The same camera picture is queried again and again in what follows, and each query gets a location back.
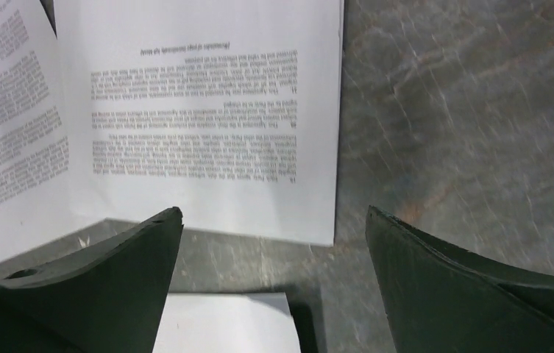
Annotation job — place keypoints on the printed paper sheet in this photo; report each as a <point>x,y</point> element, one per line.
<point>228,110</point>
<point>34,147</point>
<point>234,323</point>

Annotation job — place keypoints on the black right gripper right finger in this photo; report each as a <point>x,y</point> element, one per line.
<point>439,297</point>

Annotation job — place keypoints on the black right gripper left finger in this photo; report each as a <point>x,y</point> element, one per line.
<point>108,297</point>

